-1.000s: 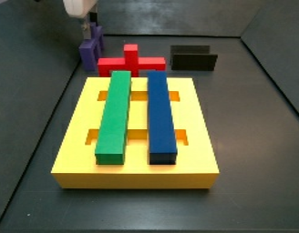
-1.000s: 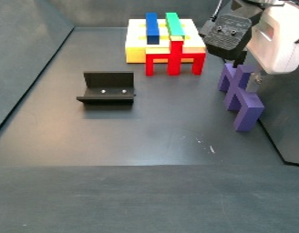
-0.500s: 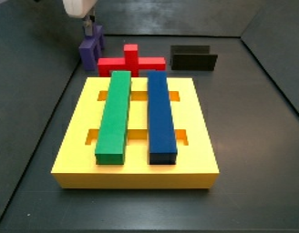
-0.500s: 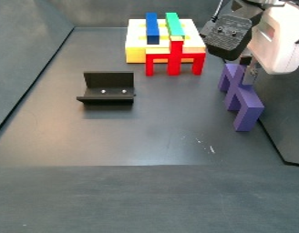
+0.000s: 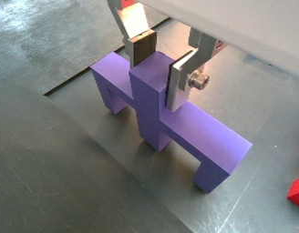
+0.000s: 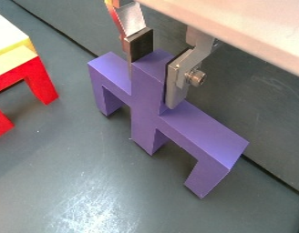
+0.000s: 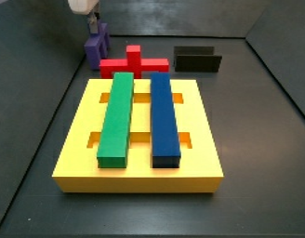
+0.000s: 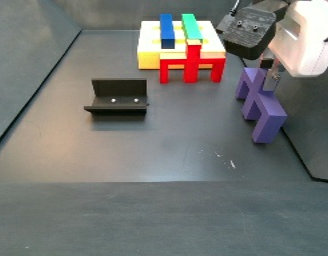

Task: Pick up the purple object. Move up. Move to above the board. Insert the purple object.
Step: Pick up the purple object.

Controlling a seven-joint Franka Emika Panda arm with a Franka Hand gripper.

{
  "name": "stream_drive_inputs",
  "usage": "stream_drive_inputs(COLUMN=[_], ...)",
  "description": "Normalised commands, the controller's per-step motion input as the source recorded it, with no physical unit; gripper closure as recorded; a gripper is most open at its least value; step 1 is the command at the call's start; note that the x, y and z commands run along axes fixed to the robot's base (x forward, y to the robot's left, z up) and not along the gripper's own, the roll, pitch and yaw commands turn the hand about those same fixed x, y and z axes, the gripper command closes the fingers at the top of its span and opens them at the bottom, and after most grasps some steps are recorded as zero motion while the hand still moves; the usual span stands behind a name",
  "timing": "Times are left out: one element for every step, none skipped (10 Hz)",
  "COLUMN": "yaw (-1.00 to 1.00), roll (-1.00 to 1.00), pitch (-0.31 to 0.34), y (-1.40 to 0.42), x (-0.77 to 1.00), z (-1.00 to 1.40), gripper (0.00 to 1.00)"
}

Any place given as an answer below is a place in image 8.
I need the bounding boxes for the black angle bracket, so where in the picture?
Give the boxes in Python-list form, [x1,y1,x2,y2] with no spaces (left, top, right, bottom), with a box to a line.
[84,78,148,114]

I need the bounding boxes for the yellow slotted board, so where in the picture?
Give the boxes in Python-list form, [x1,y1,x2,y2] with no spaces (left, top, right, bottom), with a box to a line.
[137,21,225,70]

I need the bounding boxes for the blue bar block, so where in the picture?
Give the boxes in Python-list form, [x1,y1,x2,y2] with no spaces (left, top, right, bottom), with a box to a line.
[160,13,175,49]

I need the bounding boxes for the red comb-shaped block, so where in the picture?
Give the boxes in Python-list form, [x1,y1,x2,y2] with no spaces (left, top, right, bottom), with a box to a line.
[159,40,225,84]

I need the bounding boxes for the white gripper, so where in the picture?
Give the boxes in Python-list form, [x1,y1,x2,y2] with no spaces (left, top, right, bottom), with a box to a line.
[260,0,328,92]

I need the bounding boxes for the purple comb-shaped block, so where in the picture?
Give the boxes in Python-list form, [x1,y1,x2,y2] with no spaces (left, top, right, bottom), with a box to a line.
[236,68,287,144]

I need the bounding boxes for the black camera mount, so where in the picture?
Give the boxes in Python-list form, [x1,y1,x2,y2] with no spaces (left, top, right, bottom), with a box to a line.
[216,0,288,60]

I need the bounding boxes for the green bar block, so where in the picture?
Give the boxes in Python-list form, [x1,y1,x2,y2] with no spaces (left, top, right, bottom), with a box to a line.
[181,13,203,41]

